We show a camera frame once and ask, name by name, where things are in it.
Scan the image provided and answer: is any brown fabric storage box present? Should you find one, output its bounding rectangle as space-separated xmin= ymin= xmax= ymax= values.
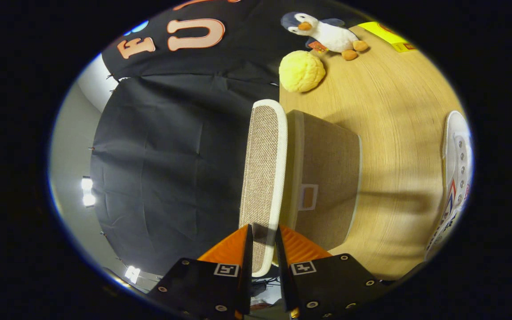
xmin=280 ymin=110 xmax=363 ymax=252

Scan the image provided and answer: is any woven beige box lid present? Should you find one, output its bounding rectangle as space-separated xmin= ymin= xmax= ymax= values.
xmin=239 ymin=99 xmax=288 ymax=278

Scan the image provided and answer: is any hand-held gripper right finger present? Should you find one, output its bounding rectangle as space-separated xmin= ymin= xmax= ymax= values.
xmin=275 ymin=224 xmax=388 ymax=320

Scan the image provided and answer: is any penguin plush toy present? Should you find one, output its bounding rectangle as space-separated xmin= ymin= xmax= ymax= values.
xmin=280 ymin=12 xmax=370 ymax=61

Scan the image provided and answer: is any yellow book red circle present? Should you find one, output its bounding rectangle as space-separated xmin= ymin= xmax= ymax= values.
xmin=357 ymin=21 xmax=416 ymax=53

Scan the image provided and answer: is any white canvas shoe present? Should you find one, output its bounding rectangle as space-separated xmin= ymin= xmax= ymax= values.
xmin=424 ymin=110 xmax=474 ymax=262

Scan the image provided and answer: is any ceiling light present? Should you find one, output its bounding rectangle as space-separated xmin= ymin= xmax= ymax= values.
xmin=81 ymin=176 xmax=97 ymax=208

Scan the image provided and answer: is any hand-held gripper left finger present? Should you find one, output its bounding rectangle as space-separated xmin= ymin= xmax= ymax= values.
xmin=148 ymin=224 xmax=253 ymax=320

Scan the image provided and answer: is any yellow fuzzy plush ball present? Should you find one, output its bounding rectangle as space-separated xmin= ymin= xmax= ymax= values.
xmin=279 ymin=50 xmax=327 ymax=93

